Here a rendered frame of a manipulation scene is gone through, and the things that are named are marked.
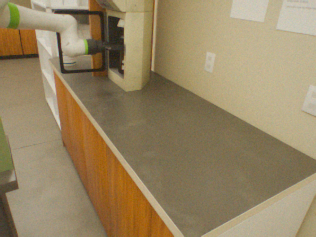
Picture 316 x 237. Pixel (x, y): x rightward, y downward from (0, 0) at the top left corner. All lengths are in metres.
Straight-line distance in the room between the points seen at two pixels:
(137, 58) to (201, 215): 1.05
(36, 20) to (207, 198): 1.13
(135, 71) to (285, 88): 0.85
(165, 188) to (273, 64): 0.76
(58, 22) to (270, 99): 1.16
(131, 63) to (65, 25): 0.42
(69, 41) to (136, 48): 0.39
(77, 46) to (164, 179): 0.95
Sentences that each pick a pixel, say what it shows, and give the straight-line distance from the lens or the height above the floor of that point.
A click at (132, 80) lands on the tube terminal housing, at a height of 1.01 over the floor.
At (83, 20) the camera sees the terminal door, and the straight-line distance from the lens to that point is 1.73.
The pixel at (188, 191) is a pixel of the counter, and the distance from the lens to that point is 0.84.
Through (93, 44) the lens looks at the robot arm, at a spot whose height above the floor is 1.22.
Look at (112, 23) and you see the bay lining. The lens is 1.75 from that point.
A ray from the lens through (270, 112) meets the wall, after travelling 1.30.
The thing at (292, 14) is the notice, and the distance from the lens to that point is 1.22.
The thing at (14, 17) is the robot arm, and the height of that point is 1.38.
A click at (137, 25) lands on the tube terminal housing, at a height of 1.34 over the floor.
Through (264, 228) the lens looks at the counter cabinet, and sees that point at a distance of 1.04.
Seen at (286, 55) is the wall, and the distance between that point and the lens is 1.23.
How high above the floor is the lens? 1.51
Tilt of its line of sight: 27 degrees down
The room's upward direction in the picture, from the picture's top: 4 degrees clockwise
